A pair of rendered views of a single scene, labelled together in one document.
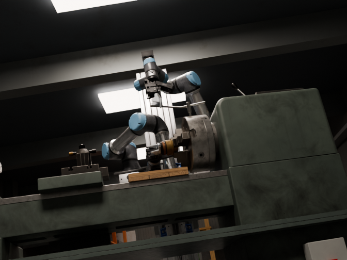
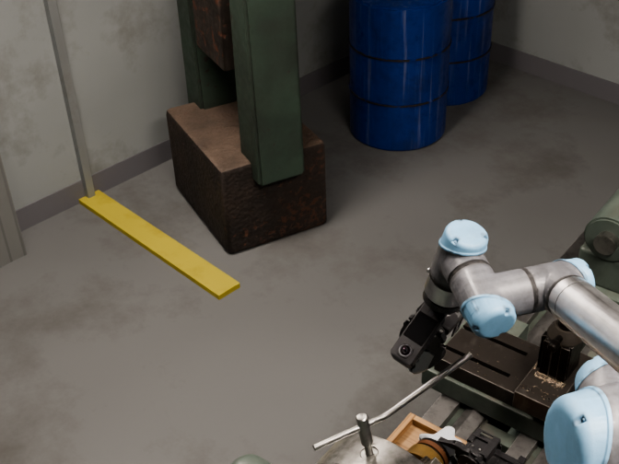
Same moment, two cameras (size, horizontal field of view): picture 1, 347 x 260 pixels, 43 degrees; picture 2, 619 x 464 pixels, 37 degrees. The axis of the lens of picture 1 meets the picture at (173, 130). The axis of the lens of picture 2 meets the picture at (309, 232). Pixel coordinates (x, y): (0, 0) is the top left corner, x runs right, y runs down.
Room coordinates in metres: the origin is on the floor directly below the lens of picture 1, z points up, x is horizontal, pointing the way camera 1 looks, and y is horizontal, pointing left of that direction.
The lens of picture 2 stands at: (3.07, -0.93, 2.54)
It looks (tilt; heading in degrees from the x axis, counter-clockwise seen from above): 36 degrees down; 138
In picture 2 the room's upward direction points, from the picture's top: 2 degrees counter-clockwise
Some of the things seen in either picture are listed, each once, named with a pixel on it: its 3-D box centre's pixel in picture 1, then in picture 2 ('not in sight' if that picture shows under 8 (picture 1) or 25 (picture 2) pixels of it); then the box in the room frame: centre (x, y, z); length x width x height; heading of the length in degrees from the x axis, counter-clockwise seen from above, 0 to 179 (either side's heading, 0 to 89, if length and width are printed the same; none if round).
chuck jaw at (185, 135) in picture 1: (184, 139); not in sight; (2.23, -0.05, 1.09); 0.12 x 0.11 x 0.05; 9
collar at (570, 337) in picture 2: (82, 152); (566, 330); (2.31, 0.52, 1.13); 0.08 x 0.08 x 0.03
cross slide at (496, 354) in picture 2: (84, 181); (531, 377); (2.25, 0.51, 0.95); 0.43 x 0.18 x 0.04; 9
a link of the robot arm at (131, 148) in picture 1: (128, 151); not in sight; (3.00, 0.35, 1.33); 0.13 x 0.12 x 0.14; 129
